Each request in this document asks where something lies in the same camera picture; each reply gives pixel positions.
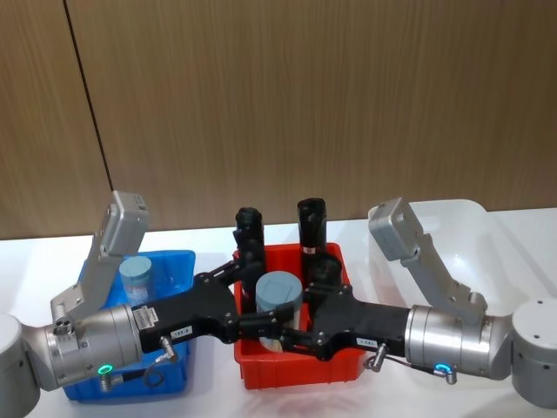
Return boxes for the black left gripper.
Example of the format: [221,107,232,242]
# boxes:
[138,206,297,354]

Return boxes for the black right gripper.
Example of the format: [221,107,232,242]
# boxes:
[279,197,413,363]

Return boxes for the clear jar grey lid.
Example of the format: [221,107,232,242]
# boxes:
[255,270,305,352]
[118,255,155,307]

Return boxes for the blue plastic bin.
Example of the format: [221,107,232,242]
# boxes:
[60,249,198,404]

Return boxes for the red plastic bin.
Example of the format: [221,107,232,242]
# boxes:
[232,242,368,391]

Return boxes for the translucent white plastic bin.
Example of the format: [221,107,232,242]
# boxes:
[367,199,545,315]

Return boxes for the thin dark right gripper cable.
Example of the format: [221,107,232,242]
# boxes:
[364,342,459,386]

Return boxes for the thin dark gripper cable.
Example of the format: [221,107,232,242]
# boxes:
[100,335,182,389]
[364,342,459,386]

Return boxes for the thin dark left gripper cable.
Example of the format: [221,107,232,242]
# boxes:
[100,335,182,389]

